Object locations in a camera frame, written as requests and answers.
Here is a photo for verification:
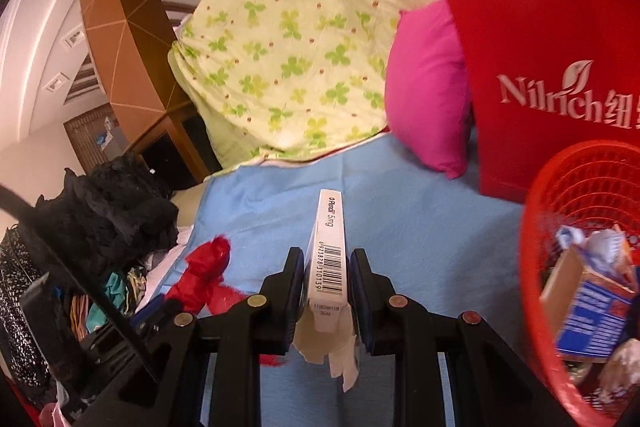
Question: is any red paper bag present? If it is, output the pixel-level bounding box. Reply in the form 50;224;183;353
434;0;640;202

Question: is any cream pillow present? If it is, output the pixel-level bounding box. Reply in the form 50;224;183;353
172;184;208;233

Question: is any pile of colourful clothes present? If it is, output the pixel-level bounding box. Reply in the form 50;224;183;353
65;252;171;338

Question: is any red plastic bag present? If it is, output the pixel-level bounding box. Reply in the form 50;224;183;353
164;234;288;368

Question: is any black white speckled cloth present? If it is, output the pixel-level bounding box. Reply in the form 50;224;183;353
0;227;66;408

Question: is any blue toothpaste box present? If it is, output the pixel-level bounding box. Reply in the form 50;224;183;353
554;282;637;360

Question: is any wooden cabinet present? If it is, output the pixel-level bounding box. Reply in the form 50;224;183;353
122;104;221;188

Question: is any blue blanket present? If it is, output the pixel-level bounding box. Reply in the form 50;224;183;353
177;132;551;427

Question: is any white bed sheet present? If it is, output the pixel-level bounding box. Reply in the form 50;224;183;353
135;227;196;308

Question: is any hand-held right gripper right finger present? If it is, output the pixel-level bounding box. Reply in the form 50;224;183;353
349;248;576;427

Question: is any pink pillow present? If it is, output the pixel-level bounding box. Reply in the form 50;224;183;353
384;0;473;180

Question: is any green clover print quilt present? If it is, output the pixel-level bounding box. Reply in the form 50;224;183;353
167;0;513;162

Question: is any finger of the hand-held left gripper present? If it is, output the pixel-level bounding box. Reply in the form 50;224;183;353
127;294;183;327

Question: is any black fluffy cloth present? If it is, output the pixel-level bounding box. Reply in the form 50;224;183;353
35;154;180;288

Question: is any brown lattice screen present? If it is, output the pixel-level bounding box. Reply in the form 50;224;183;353
64;104;126;158

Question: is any black strap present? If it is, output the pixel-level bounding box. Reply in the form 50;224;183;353
0;184;161;388

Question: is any red mesh basket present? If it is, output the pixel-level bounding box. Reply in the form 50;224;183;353
517;139;640;427

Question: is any white medicine box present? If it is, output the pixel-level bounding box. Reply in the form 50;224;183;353
291;188;362;394

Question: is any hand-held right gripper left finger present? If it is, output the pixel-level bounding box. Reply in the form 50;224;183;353
107;247;306;427

